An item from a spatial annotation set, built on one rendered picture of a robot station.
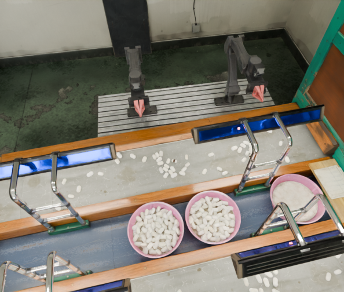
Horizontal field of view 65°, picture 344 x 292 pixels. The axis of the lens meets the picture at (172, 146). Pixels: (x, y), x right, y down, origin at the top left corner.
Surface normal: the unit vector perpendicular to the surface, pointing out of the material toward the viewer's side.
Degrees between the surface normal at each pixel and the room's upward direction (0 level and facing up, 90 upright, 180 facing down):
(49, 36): 90
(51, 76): 0
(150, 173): 0
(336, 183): 0
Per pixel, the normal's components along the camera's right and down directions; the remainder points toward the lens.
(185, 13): 0.15, 0.80
